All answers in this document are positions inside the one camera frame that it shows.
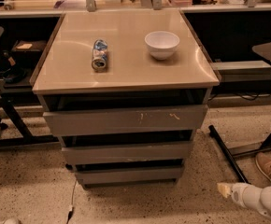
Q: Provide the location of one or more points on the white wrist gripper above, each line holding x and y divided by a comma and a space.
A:
236, 193

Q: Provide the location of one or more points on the grey bottom drawer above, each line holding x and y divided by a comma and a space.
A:
129, 172

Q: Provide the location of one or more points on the grey drawer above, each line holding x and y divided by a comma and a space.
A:
129, 172
127, 147
126, 120

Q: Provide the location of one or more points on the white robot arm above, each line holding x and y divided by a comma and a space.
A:
263, 201

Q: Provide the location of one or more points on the grey middle drawer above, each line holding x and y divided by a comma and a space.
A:
127, 147

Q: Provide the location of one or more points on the grey top drawer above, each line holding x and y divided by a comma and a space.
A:
126, 120

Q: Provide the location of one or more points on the grey drawer cabinet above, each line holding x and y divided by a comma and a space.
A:
133, 78

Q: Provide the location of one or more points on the tan sneaker shoe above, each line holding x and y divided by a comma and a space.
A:
268, 168

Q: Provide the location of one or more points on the white ceramic bowl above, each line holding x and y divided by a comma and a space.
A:
161, 44

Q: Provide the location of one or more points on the crushed blue soda can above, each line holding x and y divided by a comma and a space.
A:
99, 58

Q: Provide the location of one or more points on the black table leg frame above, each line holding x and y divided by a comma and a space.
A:
232, 154

